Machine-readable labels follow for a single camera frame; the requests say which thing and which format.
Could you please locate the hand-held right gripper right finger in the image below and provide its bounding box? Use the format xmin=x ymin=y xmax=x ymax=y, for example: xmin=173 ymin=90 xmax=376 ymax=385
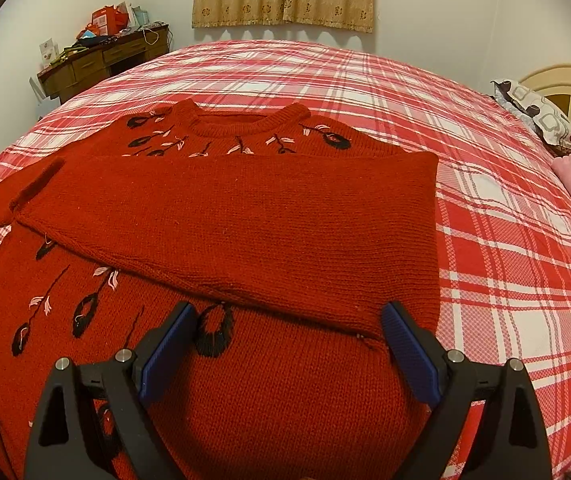
xmin=382 ymin=301 xmax=553 ymax=480

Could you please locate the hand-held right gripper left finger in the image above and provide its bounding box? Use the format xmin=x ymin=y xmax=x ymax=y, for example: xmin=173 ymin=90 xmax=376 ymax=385
xmin=24 ymin=301 xmax=198 ymax=480

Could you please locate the red embroidered knit sweater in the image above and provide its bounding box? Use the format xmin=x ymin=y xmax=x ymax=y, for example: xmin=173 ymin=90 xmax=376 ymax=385
xmin=0 ymin=100 xmax=441 ymax=480

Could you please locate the red plaid bed sheet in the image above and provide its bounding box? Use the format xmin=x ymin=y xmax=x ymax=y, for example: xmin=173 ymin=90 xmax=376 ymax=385
xmin=0 ymin=40 xmax=571 ymax=480

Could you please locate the brown white patterned pillow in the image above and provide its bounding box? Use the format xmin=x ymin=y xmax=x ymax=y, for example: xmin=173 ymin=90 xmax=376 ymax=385
xmin=490 ymin=78 xmax=571 ymax=157

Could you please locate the brown wooden desk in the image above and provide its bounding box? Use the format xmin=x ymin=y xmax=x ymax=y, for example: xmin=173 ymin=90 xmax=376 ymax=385
xmin=38 ymin=24 xmax=171 ymax=103

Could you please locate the cream wooden headboard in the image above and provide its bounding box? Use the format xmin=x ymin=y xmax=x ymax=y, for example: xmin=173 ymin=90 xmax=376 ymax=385
xmin=519 ymin=63 xmax=571 ymax=151

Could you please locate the red gift box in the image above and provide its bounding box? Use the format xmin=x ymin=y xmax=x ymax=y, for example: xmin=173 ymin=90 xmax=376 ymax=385
xmin=85 ymin=5 xmax=131 ymax=36

